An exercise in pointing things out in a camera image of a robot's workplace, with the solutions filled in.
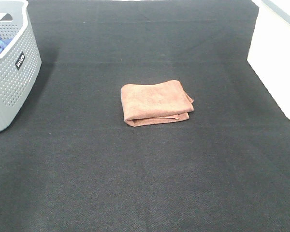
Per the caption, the white box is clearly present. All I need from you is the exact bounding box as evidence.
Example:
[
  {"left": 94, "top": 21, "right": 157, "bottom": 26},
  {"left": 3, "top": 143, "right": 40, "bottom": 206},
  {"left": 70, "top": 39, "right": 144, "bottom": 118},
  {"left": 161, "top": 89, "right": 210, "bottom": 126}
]
[{"left": 247, "top": 0, "right": 290, "bottom": 120}]

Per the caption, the grey perforated laundry basket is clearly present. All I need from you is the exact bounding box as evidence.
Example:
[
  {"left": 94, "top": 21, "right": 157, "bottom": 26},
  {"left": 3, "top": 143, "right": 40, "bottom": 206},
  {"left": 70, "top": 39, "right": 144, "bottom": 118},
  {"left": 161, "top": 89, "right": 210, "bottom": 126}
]
[{"left": 0, "top": 0, "right": 42, "bottom": 132}]

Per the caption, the dark fabric table mat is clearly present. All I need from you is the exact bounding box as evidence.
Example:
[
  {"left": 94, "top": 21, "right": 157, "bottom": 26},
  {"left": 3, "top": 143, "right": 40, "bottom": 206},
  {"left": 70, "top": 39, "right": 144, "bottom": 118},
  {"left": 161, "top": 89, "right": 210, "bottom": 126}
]
[{"left": 0, "top": 0, "right": 290, "bottom": 232}]

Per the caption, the orange-brown microfibre towel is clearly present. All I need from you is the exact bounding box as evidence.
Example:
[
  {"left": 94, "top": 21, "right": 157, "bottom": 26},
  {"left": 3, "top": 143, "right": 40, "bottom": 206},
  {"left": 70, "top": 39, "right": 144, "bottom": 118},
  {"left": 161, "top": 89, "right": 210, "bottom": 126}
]
[{"left": 121, "top": 80, "right": 194, "bottom": 127}]

